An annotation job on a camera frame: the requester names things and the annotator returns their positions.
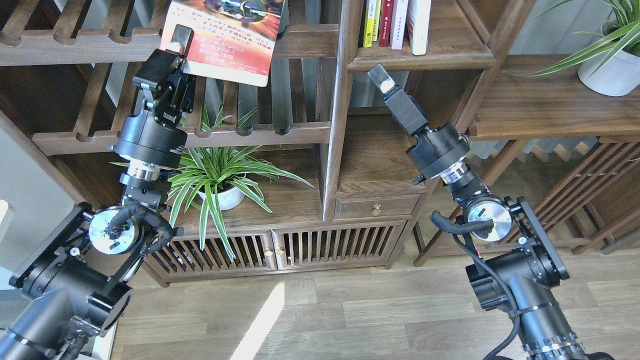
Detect pale lilac white book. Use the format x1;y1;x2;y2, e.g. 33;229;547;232
390;0;409;50

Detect right slatted cabinet door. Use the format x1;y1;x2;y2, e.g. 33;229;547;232
271;220;405;272

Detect large white book red stamp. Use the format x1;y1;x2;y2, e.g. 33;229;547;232
406;0;432;56

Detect cream thin upright book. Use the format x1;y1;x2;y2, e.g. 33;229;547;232
372;0;382;43

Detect dark red upright book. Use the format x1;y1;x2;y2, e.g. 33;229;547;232
377;0;394;48

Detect potted plant white pot right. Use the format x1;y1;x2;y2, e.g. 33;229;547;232
525;0;640;98

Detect white table leg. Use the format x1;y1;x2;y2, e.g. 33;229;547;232
91;321;118;360

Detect slatted cabinet door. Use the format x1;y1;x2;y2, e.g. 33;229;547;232
271;220;405;272
145;231;278;283

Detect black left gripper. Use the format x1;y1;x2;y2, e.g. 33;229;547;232
114;24;195;169

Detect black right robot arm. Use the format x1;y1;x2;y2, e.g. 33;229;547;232
368;64;611;360

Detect dark wooden bookshelf cabinet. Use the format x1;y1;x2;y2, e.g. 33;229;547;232
1;0;534;268

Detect spider plant white pot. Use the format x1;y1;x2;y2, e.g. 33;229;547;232
111;100;315;262

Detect yellow upright book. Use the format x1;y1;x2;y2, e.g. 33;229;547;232
361;0;377;48

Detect left slatted cabinet door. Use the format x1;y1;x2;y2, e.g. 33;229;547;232
145;231;278;283

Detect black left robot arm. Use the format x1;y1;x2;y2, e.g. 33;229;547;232
1;25;195;360

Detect wooden side table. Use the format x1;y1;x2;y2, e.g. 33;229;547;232
413;54;640;268

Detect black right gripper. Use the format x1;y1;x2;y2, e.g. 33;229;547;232
368;63;470;180

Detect red orange cover book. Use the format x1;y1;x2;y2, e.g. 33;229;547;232
160;0;287;87

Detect small drawer brass knob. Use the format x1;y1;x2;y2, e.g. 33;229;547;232
333;194;422;221

